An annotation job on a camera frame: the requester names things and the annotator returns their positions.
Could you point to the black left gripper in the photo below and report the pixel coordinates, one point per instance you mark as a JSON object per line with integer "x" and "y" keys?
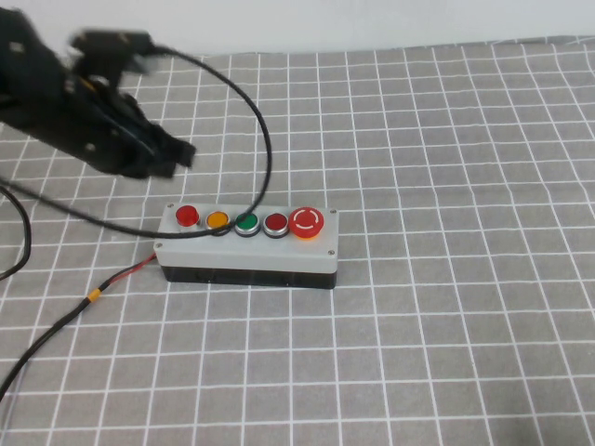
{"x": 79, "y": 125}

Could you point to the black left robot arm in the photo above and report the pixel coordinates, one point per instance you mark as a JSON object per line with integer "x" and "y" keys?
{"x": 23, "y": 69}

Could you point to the green push button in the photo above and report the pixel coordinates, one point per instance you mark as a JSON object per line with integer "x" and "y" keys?
{"x": 247, "y": 223}

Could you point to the dark red push button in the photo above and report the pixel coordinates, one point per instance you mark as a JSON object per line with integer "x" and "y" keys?
{"x": 275, "y": 223}

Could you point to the grey and black button box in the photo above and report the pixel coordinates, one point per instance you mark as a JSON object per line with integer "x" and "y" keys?
{"x": 246, "y": 260}

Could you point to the red mushroom emergency stop button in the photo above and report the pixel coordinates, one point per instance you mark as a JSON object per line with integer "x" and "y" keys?
{"x": 305, "y": 221}

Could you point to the bright red indicator lamp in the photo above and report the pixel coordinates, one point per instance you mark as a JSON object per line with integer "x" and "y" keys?
{"x": 187, "y": 215}

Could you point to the orange indicator lamp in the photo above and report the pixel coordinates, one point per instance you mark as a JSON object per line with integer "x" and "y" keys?
{"x": 217, "y": 219}

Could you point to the grey grid tablecloth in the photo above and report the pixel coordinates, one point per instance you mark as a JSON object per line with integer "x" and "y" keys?
{"x": 418, "y": 232}

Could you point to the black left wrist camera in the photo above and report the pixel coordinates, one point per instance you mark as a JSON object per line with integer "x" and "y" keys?
{"x": 111, "y": 46}

